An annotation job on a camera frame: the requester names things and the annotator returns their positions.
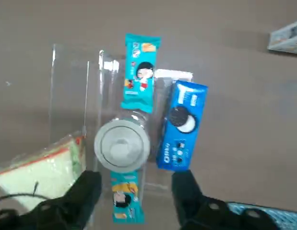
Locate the white rectangular carton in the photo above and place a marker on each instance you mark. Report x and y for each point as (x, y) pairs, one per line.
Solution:
(286, 38)

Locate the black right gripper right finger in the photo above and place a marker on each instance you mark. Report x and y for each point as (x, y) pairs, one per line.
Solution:
(186, 191)

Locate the clear acrylic display shelf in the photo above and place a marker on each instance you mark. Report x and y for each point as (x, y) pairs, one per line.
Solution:
(69, 95)

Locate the teal cartoon snack packet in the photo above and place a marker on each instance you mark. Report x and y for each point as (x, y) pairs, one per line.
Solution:
(126, 198)
(141, 72)

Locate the light blue plastic basket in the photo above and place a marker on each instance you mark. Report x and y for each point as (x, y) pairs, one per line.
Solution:
(277, 213)

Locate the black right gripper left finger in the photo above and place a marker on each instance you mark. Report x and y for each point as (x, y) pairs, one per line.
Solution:
(86, 189)

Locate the wrapped triangle sandwich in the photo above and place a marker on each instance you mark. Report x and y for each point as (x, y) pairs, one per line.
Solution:
(38, 177)

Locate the blue Oreo cookie box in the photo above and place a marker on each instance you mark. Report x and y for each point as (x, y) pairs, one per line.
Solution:
(184, 134)

